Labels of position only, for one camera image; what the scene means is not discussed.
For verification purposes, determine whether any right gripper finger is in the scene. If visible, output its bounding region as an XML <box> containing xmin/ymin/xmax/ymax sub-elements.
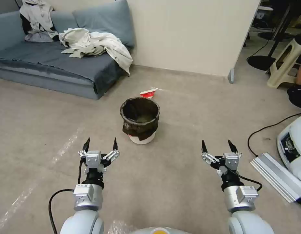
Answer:
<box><xmin>201</xmin><ymin>139</ymin><xmax>221</xmax><ymax>168</ymax></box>
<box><xmin>228</xmin><ymin>139</ymin><xmax>243</xmax><ymax>158</ymax></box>

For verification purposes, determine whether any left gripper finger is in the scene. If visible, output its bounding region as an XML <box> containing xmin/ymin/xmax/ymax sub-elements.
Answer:
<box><xmin>77</xmin><ymin>137</ymin><xmax>91</xmax><ymax>158</ymax></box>
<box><xmin>102</xmin><ymin>137</ymin><xmax>121</xmax><ymax>164</ymax></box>

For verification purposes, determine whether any white trash can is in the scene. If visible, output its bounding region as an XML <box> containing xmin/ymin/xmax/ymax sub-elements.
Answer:
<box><xmin>120</xmin><ymin>97</ymin><xmax>161</xmax><ymax>146</ymax></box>

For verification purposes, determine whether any black bin liner bag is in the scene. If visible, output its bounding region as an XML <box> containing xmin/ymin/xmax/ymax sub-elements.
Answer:
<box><xmin>120</xmin><ymin>97</ymin><xmax>161</xmax><ymax>142</ymax></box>

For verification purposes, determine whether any red and white paper cup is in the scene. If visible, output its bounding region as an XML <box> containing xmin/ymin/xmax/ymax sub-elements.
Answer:
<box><xmin>140</xmin><ymin>89</ymin><xmax>157</xmax><ymax>99</ymax></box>

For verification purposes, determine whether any white rounded machine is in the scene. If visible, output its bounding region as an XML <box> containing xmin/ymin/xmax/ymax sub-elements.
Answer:
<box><xmin>277</xmin><ymin>114</ymin><xmax>301</xmax><ymax>193</ymax></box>

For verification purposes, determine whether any person's black shoe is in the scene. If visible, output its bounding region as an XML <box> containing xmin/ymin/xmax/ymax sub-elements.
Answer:
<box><xmin>286</xmin><ymin>84</ymin><xmax>301</xmax><ymax>109</ymax></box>

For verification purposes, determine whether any white robot front shell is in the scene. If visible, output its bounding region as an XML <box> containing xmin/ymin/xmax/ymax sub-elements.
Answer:
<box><xmin>129</xmin><ymin>226</ymin><xmax>183</xmax><ymax>234</ymax></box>

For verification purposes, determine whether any black round stand base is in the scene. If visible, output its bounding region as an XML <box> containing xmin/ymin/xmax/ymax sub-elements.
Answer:
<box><xmin>246</xmin><ymin>54</ymin><xmax>277</xmax><ymax>72</ymax></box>

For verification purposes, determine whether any beige plastic stool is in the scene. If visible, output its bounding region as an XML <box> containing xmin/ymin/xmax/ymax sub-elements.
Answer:
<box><xmin>266</xmin><ymin>37</ymin><xmax>301</xmax><ymax>89</ymax></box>

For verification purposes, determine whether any blue-grey sofa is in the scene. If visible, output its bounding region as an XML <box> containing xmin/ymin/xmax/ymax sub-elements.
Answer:
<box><xmin>0</xmin><ymin>0</ymin><xmax>136</xmax><ymax>101</ymax></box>

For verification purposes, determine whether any crumpled white garment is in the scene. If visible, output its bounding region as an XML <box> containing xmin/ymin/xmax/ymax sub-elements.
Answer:
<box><xmin>58</xmin><ymin>27</ymin><xmax>133</xmax><ymax>75</ymax></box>

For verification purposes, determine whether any large blue-grey cushion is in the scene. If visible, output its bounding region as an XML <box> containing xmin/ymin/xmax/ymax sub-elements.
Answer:
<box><xmin>72</xmin><ymin>0</ymin><xmax>136</xmax><ymax>48</ymax></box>

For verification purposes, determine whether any white and black garment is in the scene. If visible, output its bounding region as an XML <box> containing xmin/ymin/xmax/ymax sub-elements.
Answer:
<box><xmin>19</xmin><ymin>0</ymin><xmax>59</xmax><ymax>42</ymax></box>

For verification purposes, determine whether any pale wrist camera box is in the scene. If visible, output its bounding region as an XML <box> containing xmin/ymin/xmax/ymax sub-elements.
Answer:
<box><xmin>222</xmin><ymin>152</ymin><xmax>240</xmax><ymax>170</ymax></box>
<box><xmin>85</xmin><ymin>151</ymin><xmax>102</xmax><ymax>169</ymax></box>

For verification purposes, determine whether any black floor cable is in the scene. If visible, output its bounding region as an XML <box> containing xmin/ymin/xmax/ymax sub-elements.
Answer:
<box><xmin>247</xmin><ymin>112</ymin><xmax>301</xmax><ymax>157</ymax></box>

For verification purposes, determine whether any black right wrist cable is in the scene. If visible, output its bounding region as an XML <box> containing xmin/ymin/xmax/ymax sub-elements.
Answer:
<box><xmin>225</xmin><ymin>165</ymin><xmax>262</xmax><ymax>192</ymax></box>

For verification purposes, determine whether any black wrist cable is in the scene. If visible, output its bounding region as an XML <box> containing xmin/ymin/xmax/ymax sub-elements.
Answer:
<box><xmin>225</xmin><ymin>165</ymin><xmax>262</xmax><ymax>192</ymax></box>
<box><xmin>48</xmin><ymin>157</ymin><xmax>84</xmax><ymax>234</ymax></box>

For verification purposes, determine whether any silver aluminium profile rail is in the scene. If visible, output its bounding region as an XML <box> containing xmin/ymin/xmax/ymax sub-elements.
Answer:
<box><xmin>250</xmin><ymin>152</ymin><xmax>301</xmax><ymax>203</ymax></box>

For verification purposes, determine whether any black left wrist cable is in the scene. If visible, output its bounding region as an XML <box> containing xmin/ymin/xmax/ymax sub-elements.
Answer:
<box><xmin>48</xmin><ymin>157</ymin><xmax>84</xmax><ymax>234</ymax></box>

